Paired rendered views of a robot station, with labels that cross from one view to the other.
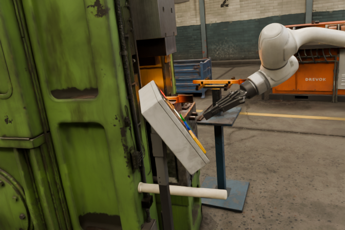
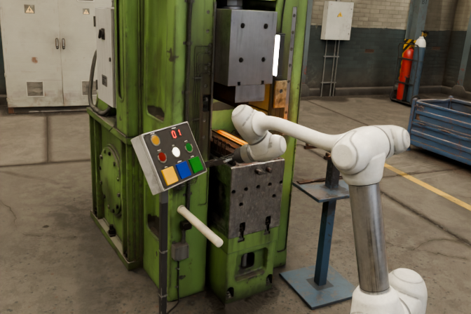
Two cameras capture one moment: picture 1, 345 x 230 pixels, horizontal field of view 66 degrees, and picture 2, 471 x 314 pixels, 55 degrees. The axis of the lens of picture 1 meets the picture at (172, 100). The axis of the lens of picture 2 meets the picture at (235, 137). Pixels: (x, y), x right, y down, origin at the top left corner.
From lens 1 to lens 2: 1.67 m
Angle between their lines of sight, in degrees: 38
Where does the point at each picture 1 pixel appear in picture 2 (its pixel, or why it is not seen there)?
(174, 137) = (145, 163)
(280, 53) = (241, 131)
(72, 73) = (161, 96)
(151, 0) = (226, 51)
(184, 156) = (149, 179)
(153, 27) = (224, 76)
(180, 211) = (223, 256)
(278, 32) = (235, 113)
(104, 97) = (165, 123)
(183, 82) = (455, 142)
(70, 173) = not seen: hidden behind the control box
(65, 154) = not seen: hidden behind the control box
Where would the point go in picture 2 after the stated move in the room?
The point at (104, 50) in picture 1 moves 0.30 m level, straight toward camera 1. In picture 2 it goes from (169, 87) to (134, 95)
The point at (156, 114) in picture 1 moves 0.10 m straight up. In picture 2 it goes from (137, 143) to (137, 122)
